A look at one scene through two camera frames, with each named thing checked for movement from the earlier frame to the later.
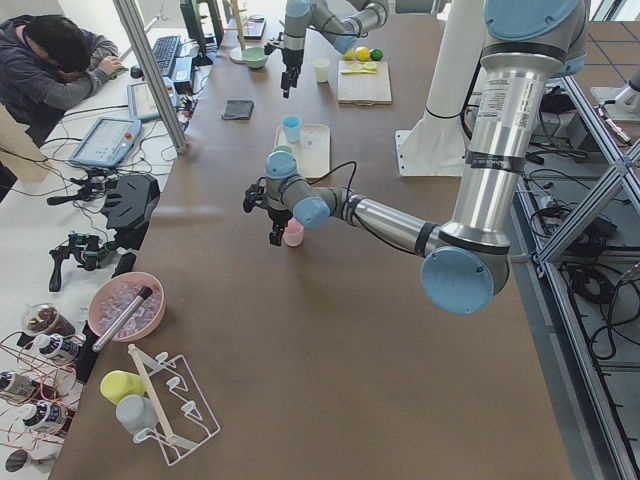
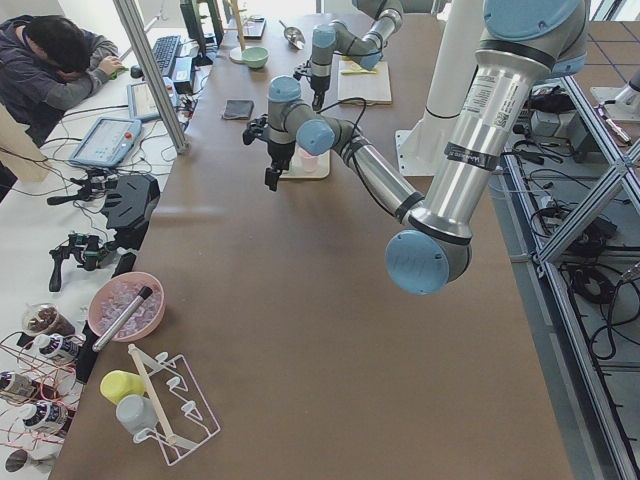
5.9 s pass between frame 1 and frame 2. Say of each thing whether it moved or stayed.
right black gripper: moved
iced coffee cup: stayed
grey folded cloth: stayed
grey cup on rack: stayed
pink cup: moved
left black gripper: moved
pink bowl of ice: stayed
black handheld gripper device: stayed
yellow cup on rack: stayed
